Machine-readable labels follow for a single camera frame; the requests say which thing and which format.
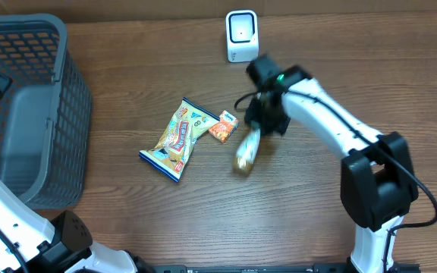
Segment small orange box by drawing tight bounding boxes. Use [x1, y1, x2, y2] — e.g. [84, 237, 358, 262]
[209, 110, 239, 143]

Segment white tube gold cap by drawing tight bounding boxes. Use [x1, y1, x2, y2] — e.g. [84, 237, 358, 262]
[233, 128, 261, 176]

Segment yellow snack bag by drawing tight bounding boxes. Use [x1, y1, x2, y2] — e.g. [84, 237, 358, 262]
[139, 97, 219, 182]

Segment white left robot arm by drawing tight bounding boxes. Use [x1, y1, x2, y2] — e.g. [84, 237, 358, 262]
[0, 181, 153, 272]

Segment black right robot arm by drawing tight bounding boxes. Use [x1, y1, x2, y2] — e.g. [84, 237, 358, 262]
[245, 55, 420, 272]

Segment white barcode scanner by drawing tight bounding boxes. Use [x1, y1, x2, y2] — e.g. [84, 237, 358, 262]
[225, 10, 259, 63]

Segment grey plastic shopping basket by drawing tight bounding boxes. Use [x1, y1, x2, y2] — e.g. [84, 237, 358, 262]
[0, 14, 92, 209]

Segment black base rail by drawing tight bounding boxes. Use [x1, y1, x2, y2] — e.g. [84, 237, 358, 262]
[127, 264, 420, 273]

